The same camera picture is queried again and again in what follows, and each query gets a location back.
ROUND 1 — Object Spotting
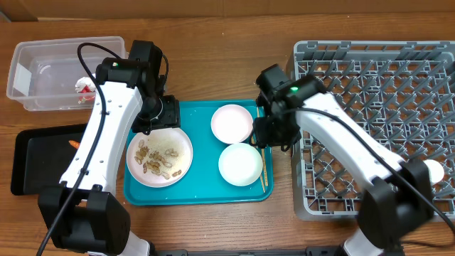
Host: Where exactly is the wooden chopstick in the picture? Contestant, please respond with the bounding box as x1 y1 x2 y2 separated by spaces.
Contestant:
249 135 266 193
257 107 269 187

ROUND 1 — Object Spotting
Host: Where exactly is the teal plastic tray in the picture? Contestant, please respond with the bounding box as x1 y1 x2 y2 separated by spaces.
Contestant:
124 100 274 206

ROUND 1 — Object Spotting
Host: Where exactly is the black tray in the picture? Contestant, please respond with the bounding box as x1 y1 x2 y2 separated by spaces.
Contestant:
11 124 86 196

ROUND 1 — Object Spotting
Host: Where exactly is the small white cup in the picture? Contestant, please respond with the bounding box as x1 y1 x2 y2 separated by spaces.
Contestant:
424 159 445 185

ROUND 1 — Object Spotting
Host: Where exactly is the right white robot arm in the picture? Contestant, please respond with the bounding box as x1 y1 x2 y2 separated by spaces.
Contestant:
248 64 454 255

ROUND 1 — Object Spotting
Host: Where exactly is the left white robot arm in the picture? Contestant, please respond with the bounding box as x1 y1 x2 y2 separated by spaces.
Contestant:
37 40 181 255

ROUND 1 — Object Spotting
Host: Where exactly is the white bowl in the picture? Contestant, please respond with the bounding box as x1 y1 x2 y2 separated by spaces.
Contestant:
210 104 253 144
218 143 264 186

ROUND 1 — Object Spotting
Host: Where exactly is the wooden chopstick right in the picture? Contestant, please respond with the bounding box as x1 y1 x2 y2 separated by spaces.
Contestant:
257 107 269 187

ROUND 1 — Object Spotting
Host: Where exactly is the clear plastic bin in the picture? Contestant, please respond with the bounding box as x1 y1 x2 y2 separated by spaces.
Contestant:
6 36 127 111

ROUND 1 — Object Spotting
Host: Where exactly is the white plate with peanuts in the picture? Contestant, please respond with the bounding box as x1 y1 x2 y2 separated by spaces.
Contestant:
126 128 193 188

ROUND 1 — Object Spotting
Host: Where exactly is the red foil wrapper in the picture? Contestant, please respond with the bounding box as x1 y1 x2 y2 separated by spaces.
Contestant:
75 77 96 105

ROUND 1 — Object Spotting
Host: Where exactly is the wooden chopstick left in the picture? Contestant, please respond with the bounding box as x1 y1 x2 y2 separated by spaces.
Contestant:
249 135 266 193

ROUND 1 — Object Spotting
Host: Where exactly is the orange carrot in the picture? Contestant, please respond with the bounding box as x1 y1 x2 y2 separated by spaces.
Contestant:
69 140 80 149

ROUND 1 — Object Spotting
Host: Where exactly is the grey dish rack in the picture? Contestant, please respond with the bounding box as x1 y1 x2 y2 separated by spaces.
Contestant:
287 41 454 220

